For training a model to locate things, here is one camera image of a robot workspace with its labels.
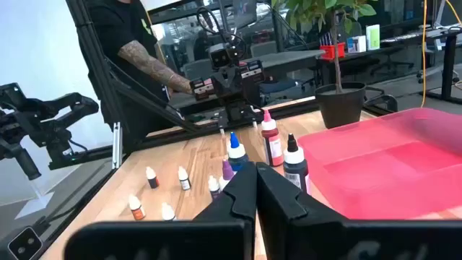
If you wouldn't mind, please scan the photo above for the small black camera box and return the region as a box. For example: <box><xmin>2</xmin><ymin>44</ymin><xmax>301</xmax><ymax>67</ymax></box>
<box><xmin>6</xmin><ymin>226</ymin><xmax>43</xmax><ymax>260</ymax></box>

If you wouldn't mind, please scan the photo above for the small dark dye bottle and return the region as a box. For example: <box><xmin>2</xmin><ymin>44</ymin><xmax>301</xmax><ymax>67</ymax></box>
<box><xmin>145</xmin><ymin>165</ymin><xmax>160</xmax><ymax>190</ymax></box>
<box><xmin>160</xmin><ymin>201</ymin><xmax>178</xmax><ymax>222</ymax></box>

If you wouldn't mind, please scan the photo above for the small green dye bottle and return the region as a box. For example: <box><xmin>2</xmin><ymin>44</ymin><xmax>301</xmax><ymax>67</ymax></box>
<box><xmin>177</xmin><ymin>165</ymin><xmax>192</xmax><ymax>191</ymax></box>

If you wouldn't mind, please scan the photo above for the small orange dye bottle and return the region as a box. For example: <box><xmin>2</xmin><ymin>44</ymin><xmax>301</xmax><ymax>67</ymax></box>
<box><xmin>128</xmin><ymin>194</ymin><xmax>147</xmax><ymax>222</ymax></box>

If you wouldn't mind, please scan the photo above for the white cardboard box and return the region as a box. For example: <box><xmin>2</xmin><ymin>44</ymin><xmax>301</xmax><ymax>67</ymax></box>
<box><xmin>346</xmin><ymin>35</ymin><xmax>367</xmax><ymax>54</ymax></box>

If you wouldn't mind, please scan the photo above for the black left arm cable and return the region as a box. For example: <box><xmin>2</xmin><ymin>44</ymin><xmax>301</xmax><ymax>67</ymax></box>
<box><xmin>196</xmin><ymin>6</ymin><xmax>250</xmax><ymax>55</ymax></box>

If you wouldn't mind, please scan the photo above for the large blue-capped dye bottle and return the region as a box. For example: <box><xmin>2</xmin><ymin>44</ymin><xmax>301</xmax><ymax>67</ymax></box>
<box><xmin>226</xmin><ymin>131</ymin><xmax>250</xmax><ymax>173</ymax></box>

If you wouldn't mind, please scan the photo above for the person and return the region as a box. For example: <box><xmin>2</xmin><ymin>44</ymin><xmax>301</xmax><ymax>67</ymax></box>
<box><xmin>77</xmin><ymin>0</ymin><xmax>194</xmax><ymax>152</ymax></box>

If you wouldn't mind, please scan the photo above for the silver aluminium bracket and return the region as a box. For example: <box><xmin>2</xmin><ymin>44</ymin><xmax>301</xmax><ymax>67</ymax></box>
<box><xmin>110</xmin><ymin>121</ymin><xmax>124</xmax><ymax>170</ymax></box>

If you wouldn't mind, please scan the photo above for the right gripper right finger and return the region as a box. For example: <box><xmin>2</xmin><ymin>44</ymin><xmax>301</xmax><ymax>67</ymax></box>
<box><xmin>255</xmin><ymin>162</ymin><xmax>462</xmax><ymax>260</ymax></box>

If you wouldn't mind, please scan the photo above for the pink plastic tray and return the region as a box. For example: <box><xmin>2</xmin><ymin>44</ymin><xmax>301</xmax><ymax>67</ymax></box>
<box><xmin>297</xmin><ymin>107</ymin><xmax>462</xmax><ymax>221</ymax></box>

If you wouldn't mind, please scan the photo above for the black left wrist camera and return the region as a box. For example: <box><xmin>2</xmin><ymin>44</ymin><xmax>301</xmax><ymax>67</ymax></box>
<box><xmin>208</xmin><ymin>42</ymin><xmax>235</xmax><ymax>69</ymax></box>

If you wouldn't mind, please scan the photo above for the large black-capped dye bottle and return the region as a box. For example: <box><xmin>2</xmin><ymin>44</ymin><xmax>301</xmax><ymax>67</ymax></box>
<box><xmin>282</xmin><ymin>132</ymin><xmax>310</xmax><ymax>194</ymax></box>

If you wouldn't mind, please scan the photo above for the black standing desk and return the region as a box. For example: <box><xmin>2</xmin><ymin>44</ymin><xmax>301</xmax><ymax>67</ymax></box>
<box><xmin>317</xmin><ymin>27</ymin><xmax>462</xmax><ymax>105</ymax></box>

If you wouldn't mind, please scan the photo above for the red pen holder box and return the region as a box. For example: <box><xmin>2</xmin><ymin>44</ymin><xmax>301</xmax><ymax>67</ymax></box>
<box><xmin>319</xmin><ymin>34</ymin><xmax>347</xmax><ymax>61</ymax></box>

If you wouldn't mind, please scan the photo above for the large violet dye bottle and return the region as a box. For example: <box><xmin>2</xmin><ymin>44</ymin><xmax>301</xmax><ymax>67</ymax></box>
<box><xmin>218</xmin><ymin>158</ymin><xmax>236</xmax><ymax>192</ymax></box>

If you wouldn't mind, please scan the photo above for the leafy tree in black pot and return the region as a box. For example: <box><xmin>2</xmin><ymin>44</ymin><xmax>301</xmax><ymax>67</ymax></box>
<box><xmin>271</xmin><ymin>0</ymin><xmax>378</xmax><ymax>130</ymax></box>

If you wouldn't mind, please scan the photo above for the white green box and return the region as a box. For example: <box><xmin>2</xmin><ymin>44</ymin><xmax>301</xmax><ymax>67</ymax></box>
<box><xmin>365</xmin><ymin>24</ymin><xmax>381</xmax><ymax>51</ymax></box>

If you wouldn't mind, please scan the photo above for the person's hand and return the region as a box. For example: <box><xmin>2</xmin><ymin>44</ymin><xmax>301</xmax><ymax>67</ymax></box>
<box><xmin>167</xmin><ymin>74</ymin><xmax>194</xmax><ymax>95</ymax></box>

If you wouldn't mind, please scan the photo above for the large pink-capped dye bottle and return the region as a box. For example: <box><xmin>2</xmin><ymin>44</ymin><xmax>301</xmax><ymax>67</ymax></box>
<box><xmin>260</xmin><ymin>109</ymin><xmax>285</xmax><ymax>168</ymax></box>

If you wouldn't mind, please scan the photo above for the yellow extension cable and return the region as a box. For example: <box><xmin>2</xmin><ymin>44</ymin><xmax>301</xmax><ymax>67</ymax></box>
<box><xmin>419</xmin><ymin>0</ymin><xmax>429</xmax><ymax>108</ymax></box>
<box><xmin>444</xmin><ymin>0</ymin><xmax>462</xmax><ymax>28</ymax></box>

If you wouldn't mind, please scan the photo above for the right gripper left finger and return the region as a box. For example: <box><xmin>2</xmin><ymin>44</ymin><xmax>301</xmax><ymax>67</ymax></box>
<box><xmin>64</xmin><ymin>161</ymin><xmax>258</xmax><ymax>260</ymax></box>

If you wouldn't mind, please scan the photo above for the person's forearm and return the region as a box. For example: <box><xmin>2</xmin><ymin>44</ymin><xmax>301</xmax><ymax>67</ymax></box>
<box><xmin>117</xmin><ymin>40</ymin><xmax>181</xmax><ymax>91</ymax></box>

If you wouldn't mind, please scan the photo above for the small purple dye bottle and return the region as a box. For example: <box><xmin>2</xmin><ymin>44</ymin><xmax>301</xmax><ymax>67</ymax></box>
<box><xmin>207</xmin><ymin>175</ymin><xmax>222</xmax><ymax>200</ymax></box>

